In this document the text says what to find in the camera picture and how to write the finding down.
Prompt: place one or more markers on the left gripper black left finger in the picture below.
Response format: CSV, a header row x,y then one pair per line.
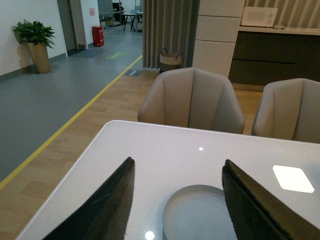
x,y
104,216

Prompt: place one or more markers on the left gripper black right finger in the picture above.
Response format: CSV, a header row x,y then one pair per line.
x,y
256,214

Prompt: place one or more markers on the grey round plate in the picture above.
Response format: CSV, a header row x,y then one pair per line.
x,y
197,212

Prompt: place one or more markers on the beige chair right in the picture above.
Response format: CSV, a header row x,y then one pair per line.
x,y
289,110

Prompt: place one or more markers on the beige chair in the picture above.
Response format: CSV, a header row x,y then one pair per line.
x,y
289,110
193,98

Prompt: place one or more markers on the beige chair left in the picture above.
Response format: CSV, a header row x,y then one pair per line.
x,y
193,98

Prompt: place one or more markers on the dark floor mat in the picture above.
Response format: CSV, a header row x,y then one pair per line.
x,y
133,73

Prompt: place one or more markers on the dark kitchen counter cabinet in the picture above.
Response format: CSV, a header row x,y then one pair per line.
x,y
263,57

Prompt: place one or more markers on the woven laundry basket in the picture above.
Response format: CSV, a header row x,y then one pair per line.
x,y
169,60

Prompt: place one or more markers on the red bin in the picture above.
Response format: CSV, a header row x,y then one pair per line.
x,y
98,35

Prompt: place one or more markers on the green potted plant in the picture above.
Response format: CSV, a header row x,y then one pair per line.
x,y
37,38

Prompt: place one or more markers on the white pillar cabinet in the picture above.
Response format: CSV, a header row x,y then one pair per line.
x,y
216,34

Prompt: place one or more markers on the white microwave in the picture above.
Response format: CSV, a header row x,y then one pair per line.
x,y
258,16

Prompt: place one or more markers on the distant work table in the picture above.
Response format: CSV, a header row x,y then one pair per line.
x,y
134,21

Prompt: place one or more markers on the grey curtain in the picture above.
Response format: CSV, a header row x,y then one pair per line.
x,y
170,24

